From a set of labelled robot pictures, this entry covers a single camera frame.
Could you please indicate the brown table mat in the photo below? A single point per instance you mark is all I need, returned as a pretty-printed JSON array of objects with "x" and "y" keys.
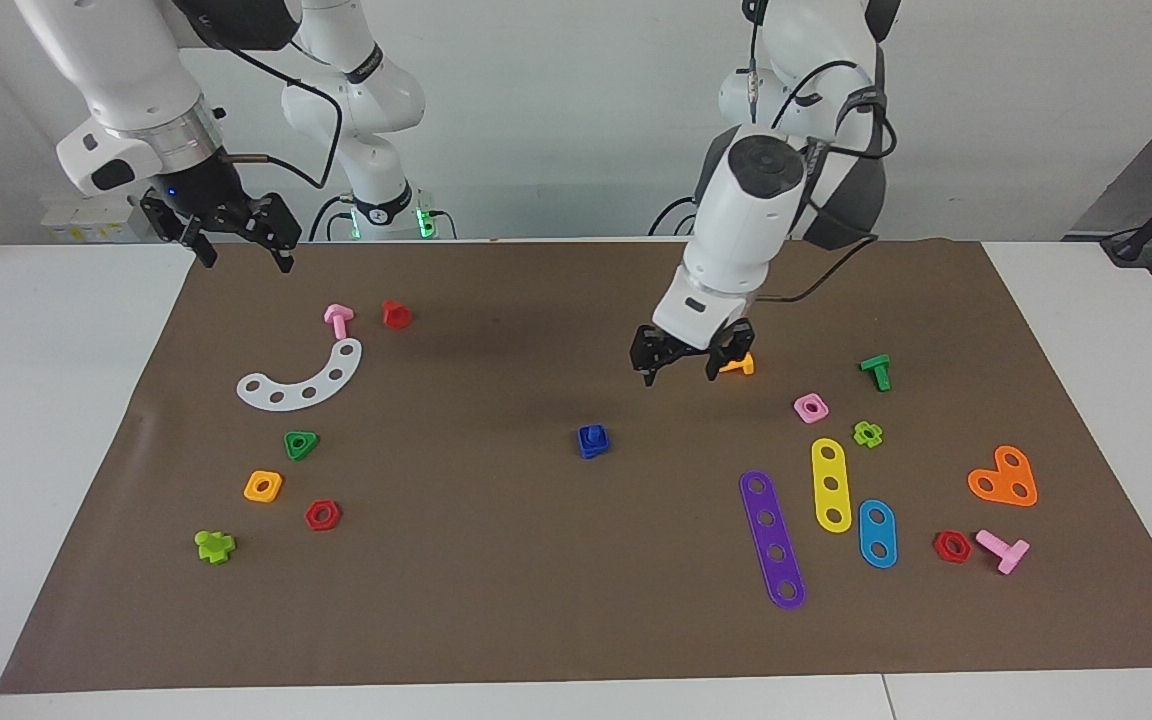
[{"x": 536, "y": 560}]

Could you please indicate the red hex-head bolt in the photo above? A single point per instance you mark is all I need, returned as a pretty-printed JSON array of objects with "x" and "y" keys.
[{"x": 396, "y": 315}]

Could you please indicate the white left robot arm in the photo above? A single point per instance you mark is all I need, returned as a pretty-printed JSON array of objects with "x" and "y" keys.
[{"x": 746, "y": 220}]

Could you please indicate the lime cross-head bolt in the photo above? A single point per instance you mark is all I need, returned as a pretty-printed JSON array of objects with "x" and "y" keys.
[{"x": 213, "y": 547}]

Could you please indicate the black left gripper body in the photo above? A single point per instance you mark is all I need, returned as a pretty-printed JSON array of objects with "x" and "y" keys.
[{"x": 694, "y": 349}]

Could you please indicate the pink bolt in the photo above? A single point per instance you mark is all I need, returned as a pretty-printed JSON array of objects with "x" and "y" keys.
[
  {"x": 1006, "y": 552},
  {"x": 338, "y": 322}
]

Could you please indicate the orange heart-shaped plate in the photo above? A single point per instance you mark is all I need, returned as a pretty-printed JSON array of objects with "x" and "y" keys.
[{"x": 1004, "y": 472}]

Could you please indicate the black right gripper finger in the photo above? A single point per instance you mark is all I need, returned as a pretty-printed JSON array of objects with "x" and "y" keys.
[
  {"x": 278, "y": 225},
  {"x": 176, "y": 222}
]

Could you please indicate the purple four-hole strip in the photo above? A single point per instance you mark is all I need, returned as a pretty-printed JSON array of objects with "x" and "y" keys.
[{"x": 773, "y": 560}]

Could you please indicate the green bolt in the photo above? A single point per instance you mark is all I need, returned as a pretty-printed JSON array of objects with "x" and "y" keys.
[{"x": 877, "y": 372}]

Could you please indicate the blue two-hole strip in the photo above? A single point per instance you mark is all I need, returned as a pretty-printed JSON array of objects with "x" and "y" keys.
[{"x": 877, "y": 534}]

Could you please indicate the red hex nut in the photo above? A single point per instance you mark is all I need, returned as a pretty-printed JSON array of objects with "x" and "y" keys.
[
  {"x": 952, "y": 547},
  {"x": 322, "y": 516}
]

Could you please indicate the lime cross nut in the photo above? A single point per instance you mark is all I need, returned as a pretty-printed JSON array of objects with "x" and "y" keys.
[{"x": 868, "y": 435}]

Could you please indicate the yellow three-hole strip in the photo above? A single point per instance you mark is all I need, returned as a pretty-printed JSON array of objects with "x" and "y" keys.
[{"x": 831, "y": 468}]

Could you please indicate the green triangle nut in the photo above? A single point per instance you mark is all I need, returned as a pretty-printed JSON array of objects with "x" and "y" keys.
[{"x": 300, "y": 446}]

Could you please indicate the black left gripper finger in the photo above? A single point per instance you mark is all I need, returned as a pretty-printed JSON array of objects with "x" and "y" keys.
[
  {"x": 652, "y": 355},
  {"x": 731, "y": 350}
]

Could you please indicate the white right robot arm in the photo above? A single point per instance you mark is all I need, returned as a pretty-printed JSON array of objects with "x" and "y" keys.
[{"x": 126, "y": 70}]

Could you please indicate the orange square nut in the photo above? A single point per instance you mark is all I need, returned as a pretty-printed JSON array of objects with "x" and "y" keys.
[{"x": 263, "y": 487}]

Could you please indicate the orange bolt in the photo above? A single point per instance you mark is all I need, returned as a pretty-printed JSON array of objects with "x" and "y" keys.
[{"x": 743, "y": 366}]

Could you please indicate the pink square nut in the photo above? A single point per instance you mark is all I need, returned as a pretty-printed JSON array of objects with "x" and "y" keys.
[{"x": 811, "y": 408}]

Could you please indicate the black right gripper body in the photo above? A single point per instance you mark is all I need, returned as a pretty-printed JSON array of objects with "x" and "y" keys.
[{"x": 204, "y": 192}]

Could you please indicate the white curved hole plate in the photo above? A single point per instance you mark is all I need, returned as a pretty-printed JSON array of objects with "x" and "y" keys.
[{"x": 324, "y": 383}]

